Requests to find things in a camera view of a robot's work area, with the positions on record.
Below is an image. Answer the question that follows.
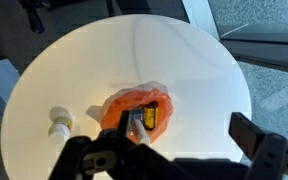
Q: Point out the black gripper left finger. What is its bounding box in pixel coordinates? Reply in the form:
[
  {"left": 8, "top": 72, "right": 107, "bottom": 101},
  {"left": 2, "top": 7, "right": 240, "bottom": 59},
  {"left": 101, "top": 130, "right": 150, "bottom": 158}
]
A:
[{"left": 118, "top": 110, "right": 130, "bottom": 134}]

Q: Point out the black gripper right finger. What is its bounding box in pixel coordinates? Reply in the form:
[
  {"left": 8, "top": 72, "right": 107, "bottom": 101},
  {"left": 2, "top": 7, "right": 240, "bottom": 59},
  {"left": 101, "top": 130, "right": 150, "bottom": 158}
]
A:
[{"left": 228, "top": 112, "right": 265, "bottom": 160}]

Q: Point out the orange plastic bag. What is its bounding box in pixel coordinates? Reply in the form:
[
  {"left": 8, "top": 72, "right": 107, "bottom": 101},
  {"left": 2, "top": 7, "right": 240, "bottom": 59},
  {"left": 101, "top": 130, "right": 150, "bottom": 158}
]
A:
[{"left": 100, "top": 81, "right": 173, "bottom": 143}]

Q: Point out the white bottle with yellow label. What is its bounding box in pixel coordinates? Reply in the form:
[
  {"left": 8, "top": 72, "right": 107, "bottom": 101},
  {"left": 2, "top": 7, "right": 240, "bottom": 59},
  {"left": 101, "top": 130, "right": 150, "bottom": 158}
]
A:
[{"left": 48, "top": 106, "right": 73, "bottom": 144}]

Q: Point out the yellow and black can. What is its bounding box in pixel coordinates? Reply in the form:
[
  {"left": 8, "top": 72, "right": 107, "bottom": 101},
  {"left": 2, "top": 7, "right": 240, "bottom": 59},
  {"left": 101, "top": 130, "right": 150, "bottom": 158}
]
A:
[{"left": 143, "top": 101, "right": 159, "bottom": 131}]

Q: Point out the round white table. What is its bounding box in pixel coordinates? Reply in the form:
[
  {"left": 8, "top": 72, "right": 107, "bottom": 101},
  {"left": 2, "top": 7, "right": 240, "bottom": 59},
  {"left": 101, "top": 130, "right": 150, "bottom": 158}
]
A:
[{"left": 1, "top": 15, "right": 252, "bottom": 180}]

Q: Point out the black tripod leg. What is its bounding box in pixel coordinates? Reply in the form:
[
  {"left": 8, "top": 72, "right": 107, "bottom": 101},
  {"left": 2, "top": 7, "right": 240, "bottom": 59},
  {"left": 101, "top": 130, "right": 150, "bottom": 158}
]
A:
[{"left": 18, "top": 0, "right": 50, "bottom": 34}]

